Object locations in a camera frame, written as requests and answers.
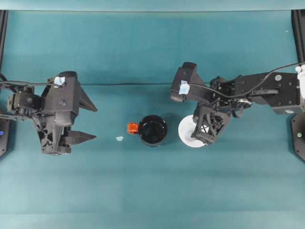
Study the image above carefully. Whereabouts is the black cup holder red handle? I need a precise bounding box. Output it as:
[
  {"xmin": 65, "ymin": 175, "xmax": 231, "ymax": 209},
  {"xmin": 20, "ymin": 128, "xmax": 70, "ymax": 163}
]
[{"xmin": 126, "ymin": 114, "xmax": 169, "ymax": 148}]

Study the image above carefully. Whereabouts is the white paper cup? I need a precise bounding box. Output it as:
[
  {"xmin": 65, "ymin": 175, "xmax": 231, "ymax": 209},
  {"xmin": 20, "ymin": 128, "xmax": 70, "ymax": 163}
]
[{"xmin": 178, "ymin": 114, "xmax": 213, "ymax": 149}]

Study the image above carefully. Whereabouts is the black frame bar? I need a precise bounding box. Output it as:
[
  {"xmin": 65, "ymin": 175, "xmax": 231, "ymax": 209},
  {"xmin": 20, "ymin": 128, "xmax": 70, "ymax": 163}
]
[
  {"xmin": 0, "ymin": 9, "xmax": 9, "ymax": 70},
  {"xmin": 292, "ymin": 9, "xmax": 305, "ymax": 64}
]

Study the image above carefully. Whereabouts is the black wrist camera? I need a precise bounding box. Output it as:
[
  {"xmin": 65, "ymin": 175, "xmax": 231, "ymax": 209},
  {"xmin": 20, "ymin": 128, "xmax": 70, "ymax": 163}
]
[
  {"xmin": 169, "ymin": 62, "xmax": 214, "ymax": 104},
  {"xmin": 44, "ymin": 71, "xmax": 80, "ymax": 127}
]

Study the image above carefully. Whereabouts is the blue-green table cloth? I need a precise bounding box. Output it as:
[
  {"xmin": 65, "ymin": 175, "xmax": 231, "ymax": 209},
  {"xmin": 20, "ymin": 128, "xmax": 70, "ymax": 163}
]
[{"xmin": 0, "ymin": 9, "xmax": 305, "ymax": 229}]

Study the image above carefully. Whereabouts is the thin black camera cable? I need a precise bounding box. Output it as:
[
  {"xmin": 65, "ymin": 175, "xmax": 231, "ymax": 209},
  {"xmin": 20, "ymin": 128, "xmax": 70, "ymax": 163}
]
[
  {"xmin": 0, "ymin": 80, "xmax": 61, "ymax": 87},
  {"xmin": 187, "ymin": 61, "xmax": 305, "ymax": 97}
]

